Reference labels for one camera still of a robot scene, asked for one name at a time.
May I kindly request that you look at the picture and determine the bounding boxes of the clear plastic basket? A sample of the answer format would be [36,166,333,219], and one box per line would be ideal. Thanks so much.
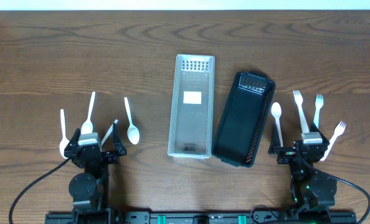
[168,54,215,159]

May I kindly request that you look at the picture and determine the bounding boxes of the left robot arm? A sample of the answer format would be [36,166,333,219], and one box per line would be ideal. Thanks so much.
[64,121,127,223]

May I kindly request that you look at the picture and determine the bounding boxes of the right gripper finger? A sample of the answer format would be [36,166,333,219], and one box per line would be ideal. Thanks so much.
[310,122,330,145]
[270,124,281,148]

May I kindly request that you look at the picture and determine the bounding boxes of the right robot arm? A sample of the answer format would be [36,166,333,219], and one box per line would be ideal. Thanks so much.
[268,123,337,223]

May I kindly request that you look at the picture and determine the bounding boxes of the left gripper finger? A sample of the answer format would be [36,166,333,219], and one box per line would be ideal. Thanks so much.
[65,128,80,152]
[112,123,125,152]

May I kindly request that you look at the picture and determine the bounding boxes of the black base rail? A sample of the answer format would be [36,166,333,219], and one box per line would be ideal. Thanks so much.
[45,210,357,224]

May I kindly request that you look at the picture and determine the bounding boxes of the white fork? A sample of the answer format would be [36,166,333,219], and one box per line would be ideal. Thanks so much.
[313,94,324,128]
[320,121,346,161]
[293,90,310,133]

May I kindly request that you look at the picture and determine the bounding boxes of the white label in clear basket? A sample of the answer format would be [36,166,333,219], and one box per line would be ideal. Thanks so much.
[183,91,202,105]

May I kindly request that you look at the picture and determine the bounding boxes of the white spoon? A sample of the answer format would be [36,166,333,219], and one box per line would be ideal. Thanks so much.
[59,109,69,159]
[271,102,283,147]
[102,119,118,146]
[81,91,96,135]
[124,97,140,145]

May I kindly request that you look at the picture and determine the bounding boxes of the black plastic basket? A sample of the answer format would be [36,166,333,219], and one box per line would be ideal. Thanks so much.
[212,71,275,168]

